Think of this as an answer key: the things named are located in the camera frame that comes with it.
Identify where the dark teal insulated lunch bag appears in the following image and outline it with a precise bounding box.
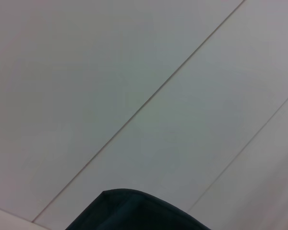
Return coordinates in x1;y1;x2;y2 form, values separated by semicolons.
64;188;212;230

